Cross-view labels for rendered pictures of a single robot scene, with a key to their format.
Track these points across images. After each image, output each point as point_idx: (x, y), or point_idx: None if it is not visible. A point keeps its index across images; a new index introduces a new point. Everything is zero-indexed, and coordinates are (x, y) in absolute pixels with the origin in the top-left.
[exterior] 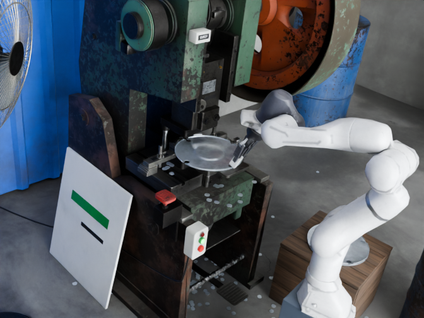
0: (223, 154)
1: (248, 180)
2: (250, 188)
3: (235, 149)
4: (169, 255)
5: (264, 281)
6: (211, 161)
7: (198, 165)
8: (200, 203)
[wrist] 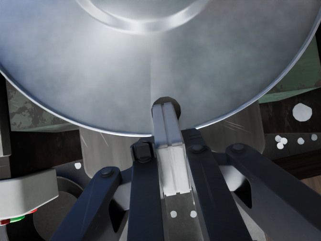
0: (192, 6)
1: (290, 91)
2: (294, 94)
3: (59, 230)
4: None
5: (265, 138)
6: (99, 25)
7: (14, 31)
8: (54, 125)
